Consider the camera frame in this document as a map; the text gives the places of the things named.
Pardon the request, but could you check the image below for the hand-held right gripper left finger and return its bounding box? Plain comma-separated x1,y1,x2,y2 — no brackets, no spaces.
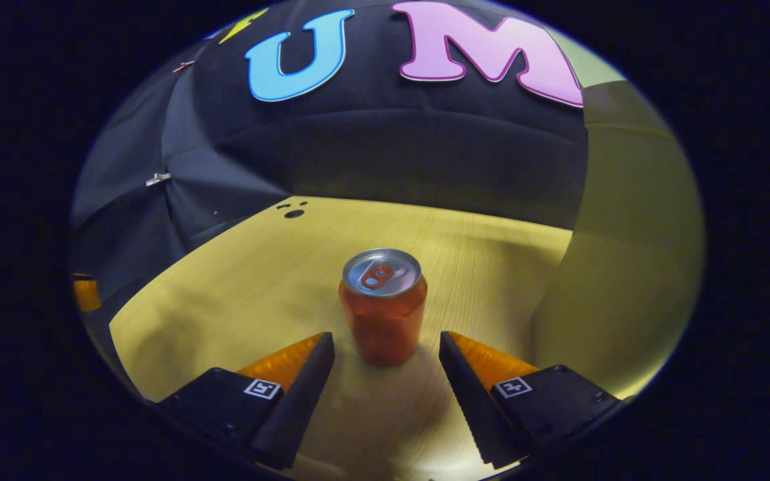
156,332,336,470

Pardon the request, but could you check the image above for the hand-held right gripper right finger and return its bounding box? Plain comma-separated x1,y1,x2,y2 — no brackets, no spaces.
438,331,633,470

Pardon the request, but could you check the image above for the red pop can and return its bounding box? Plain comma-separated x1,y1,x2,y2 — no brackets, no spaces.
338,248,428,367

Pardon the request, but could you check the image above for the pale green desktop garbage bin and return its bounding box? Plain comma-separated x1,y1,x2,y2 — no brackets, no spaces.
532,30,705,400

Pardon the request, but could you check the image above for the wooden desktop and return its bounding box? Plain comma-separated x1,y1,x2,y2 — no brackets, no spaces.
110,196,626,481

